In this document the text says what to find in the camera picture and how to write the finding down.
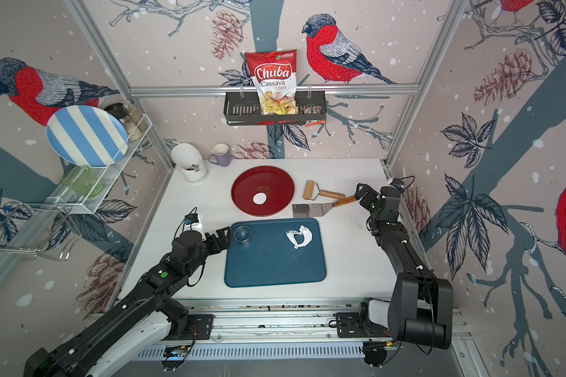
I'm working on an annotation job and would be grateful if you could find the small round metal cutter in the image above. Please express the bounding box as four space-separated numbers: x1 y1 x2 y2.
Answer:
234 226 252 243

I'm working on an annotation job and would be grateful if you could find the metal spatula wooden handle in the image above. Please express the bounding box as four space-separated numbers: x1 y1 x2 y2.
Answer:
292 196 356 218

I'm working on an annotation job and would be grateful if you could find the teal plastic tray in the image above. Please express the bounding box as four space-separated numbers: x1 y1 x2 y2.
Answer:
224 218 327 288

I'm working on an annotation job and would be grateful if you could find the wooden rolling pin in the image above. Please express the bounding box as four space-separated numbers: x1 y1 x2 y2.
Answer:
303 180 346 201

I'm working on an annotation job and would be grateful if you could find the white dough piece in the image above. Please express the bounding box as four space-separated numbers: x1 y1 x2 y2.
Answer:
286 225 313 250

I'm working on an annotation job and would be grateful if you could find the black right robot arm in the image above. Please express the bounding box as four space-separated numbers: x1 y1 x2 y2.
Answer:
355 183 454 350

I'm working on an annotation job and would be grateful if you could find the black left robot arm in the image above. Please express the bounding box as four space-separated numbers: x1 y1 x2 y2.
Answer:
23 228 230 376

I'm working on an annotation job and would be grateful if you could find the round red tray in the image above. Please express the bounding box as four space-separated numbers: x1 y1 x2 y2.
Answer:
231 166 296 217

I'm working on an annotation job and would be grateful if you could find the white cutlery holder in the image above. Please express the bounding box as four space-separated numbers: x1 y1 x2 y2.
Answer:
171 143 208 184

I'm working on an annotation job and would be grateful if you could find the purple mug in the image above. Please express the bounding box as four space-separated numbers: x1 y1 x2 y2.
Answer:
208 143 231 167

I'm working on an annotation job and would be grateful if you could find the red cassava chips bag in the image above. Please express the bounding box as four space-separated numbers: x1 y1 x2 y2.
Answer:
245 50 299 116

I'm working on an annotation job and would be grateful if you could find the green glass cup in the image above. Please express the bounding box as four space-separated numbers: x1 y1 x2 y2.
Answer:
61 166 105 198

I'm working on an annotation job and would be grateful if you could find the dark lid spice jar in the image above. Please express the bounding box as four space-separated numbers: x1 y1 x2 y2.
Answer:
104 103 130 123

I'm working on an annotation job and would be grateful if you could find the blue white striped plate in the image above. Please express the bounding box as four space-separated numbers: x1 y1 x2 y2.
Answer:
47 105 128 167

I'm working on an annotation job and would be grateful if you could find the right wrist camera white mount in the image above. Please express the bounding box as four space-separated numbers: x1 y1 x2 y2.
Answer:
388 178 405 192

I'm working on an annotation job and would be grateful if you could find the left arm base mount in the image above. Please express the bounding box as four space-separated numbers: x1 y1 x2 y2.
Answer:
160 300 215 340

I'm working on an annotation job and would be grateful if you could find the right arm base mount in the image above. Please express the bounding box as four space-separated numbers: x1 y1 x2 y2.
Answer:
328 300 391 339

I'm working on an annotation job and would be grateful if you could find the black wire wall basket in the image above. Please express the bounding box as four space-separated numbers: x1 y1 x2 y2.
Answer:
223 91 327 126

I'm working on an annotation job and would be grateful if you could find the white wire wall shelf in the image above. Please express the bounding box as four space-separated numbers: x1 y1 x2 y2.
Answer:
0 114 153 262

